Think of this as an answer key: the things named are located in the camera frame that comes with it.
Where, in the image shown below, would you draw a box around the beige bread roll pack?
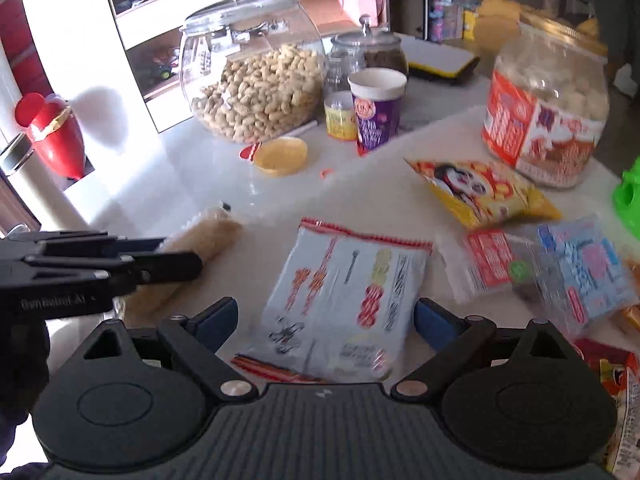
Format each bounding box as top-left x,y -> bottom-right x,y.
115,202 -> 244,322

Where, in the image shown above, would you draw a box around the clear red label snack pack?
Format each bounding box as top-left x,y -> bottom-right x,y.
436,229 -> 534,304

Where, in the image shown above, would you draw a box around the white rice cracker pack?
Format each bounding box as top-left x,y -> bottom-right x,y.
232,218 -> 433,384

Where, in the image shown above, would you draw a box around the blue pink candy bag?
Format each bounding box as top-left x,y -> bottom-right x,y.
506,216 -> 639,339

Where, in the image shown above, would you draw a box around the yellow cartoon snack bag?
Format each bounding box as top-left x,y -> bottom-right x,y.
405,159 -> 562,230

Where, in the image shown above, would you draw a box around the red rocket toy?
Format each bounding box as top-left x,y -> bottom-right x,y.
14,92 -> 86,180

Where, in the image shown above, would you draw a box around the yellow lid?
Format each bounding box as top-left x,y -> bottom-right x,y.
240,136 -> 308,177

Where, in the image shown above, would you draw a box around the red spicy snack bag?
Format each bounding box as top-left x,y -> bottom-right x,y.
575,339 -> 640,479

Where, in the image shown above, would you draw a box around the large glass peanut jar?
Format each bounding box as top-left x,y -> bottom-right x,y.
179,0 -> 324,144

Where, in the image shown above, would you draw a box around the green gumball machine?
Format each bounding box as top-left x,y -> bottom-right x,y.
612,157 -> 640,240

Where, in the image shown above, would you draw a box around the plastic jar red label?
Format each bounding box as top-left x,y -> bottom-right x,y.
482,12 -> 610,188

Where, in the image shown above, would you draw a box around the purple paper cup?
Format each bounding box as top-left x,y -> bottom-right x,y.
347,67 -> 408,156

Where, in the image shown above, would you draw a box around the yellow black flat case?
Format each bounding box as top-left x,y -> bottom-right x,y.
398,34 -> 480,82

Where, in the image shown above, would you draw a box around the small glass jar dark contents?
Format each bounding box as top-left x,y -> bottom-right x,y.
332,14 -> 409,75

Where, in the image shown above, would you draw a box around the orange armchair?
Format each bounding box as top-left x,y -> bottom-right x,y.
473,0 -> 600,53

